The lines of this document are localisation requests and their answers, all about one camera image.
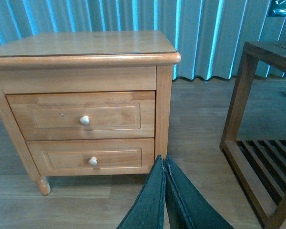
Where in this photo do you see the wooden nightstand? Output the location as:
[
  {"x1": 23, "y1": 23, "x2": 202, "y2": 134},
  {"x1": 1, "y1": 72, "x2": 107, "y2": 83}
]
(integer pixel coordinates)
[{"x1": 0, "y1": 31, "x2": 181, "y2": 195}]

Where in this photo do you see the wooden drawer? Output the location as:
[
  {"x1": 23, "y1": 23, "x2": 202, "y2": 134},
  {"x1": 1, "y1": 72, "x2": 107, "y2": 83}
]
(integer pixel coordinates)
[
  {"x1": 7, "y1": 91, "x2": 155, "y2": 141},
  {"x1": 27, "y1": 138, "x2": 154, "y2": 176}
]

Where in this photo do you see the dark wooden slatted table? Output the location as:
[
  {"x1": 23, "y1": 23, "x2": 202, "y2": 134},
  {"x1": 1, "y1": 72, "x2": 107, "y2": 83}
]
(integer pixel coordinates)
[{"x1": 219, "y1": 41, "x2": 286, "y2": 229}]

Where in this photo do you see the pale blue-grey curtain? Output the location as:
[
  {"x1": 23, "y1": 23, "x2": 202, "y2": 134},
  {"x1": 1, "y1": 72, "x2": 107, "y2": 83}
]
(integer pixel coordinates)
[{"x1": 0, "y1": 0, "x2": 286, "y2": 80}]

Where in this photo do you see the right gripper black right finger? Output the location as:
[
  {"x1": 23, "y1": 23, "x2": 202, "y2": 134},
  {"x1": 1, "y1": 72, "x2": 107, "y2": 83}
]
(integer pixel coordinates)
[{"x1": 165, "y1": 156, "x2": 232, "y2": 229}]

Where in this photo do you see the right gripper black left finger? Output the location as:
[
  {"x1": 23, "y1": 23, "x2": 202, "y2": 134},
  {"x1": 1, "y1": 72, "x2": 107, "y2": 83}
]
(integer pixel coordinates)
[{"x1": 117, "y1": 155, "x2": 166, "y2": 229}]

